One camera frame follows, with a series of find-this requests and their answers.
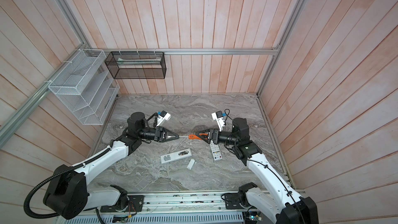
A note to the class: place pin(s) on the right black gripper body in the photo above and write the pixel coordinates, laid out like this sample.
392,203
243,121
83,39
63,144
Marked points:
216,140

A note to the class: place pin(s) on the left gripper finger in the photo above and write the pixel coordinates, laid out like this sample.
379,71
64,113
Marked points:
170,134
170,138

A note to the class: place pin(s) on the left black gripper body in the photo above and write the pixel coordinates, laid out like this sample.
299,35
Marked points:
158,132

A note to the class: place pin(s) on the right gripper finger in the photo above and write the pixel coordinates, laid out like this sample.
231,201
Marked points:
203,132
205,139

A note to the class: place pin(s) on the orange handled screwdriver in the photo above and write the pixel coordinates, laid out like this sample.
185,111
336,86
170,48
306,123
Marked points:
192,136

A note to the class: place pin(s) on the white remote control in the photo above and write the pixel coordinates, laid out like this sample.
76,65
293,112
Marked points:
216,153
175,156

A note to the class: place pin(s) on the white battery cover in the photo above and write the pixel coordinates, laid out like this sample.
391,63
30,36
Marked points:
191,164

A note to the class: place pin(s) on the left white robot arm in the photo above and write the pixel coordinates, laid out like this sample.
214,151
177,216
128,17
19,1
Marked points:
68,194

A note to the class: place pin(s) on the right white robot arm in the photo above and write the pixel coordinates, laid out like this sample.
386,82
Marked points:
283,205

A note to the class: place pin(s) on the aluminium mounting rail front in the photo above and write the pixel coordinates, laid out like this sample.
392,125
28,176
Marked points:
183,202

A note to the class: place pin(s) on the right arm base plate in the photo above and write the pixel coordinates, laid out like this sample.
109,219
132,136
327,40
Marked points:
249,199

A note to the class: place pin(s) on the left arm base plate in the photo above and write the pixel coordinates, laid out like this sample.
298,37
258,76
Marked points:
130,203

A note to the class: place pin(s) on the black wire mesh basket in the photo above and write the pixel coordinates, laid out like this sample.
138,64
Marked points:
136,64

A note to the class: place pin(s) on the aluminium frame bar back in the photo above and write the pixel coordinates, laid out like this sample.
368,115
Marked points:
202,51

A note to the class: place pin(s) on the aluminium frame bar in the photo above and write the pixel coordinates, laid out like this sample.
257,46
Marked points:
16,120
202,51

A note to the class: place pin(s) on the white wire mesh shelf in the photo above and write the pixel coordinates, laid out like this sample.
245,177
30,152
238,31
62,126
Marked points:
85,88

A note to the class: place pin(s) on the aluminium frame bar left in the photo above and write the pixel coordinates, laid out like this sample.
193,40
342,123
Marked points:
16,120

